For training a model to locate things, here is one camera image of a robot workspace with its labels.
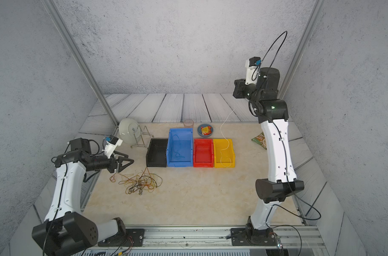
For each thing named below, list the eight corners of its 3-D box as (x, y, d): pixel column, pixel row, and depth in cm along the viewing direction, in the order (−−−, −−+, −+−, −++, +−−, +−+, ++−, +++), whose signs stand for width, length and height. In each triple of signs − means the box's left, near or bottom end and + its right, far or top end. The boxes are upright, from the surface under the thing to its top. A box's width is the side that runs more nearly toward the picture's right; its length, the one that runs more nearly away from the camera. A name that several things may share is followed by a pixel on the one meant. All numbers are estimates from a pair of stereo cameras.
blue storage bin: (167, 168, 98) (164, 160, 91) (171, 136, 115) (169, 127, 108) (193, 168, 98) (192, 160, 91) (193, 136, 115) (193, 126, 108)
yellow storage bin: (214, 169, 98) (215, 163, 92) (212, 145, 109) (213, 138, 104) (234, 169, 97) (236, 163, 92) (230, 145, 109) (231, 138, 104)
